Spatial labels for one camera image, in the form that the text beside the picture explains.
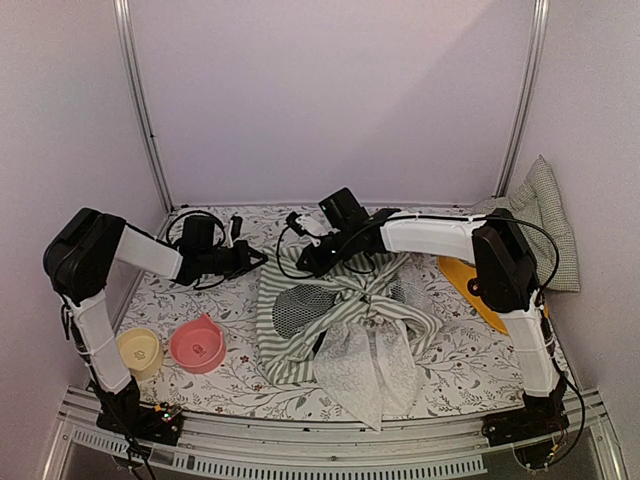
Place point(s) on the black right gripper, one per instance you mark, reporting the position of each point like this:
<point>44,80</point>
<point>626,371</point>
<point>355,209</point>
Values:
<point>319,266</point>

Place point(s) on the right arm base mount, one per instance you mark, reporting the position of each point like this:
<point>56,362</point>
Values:
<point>522,424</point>

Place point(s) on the front aluminium rail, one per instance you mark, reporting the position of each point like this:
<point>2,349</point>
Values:
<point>224,447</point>

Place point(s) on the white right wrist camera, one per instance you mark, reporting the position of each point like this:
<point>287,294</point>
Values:
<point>305,225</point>

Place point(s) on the floral table mat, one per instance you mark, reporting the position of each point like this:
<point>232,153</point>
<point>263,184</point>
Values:
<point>468,368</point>

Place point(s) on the green striped pet tent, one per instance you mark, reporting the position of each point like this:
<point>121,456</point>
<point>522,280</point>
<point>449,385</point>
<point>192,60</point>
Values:
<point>356,332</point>

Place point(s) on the yellow double pet bowl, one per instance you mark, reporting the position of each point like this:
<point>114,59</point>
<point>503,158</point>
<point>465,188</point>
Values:
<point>463,277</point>

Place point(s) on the pink pet bowl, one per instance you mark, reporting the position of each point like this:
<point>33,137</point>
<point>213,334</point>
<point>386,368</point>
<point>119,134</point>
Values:
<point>198,346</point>

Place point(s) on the green checked cushion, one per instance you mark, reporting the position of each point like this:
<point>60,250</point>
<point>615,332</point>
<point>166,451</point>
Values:
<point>538,201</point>

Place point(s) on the aluminium frame post left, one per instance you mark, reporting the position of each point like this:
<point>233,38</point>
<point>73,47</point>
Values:
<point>128,47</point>

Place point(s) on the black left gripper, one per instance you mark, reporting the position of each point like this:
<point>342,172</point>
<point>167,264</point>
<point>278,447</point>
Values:
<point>243,250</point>

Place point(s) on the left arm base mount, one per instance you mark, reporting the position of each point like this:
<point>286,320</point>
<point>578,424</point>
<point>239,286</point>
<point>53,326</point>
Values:
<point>122,413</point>

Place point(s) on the aluminium frame post right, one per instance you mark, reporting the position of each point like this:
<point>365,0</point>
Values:
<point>532,63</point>

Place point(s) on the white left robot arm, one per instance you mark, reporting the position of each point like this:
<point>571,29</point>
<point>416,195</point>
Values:
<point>80,257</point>

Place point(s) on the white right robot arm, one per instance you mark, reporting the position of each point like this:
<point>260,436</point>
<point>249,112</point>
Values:
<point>506,270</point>

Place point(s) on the cream pet bowl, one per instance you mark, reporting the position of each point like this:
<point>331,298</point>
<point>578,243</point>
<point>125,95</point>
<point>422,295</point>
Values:
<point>141,351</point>

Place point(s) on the aluminium frame post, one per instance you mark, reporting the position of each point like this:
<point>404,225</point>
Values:
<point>532,63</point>
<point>128,47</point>

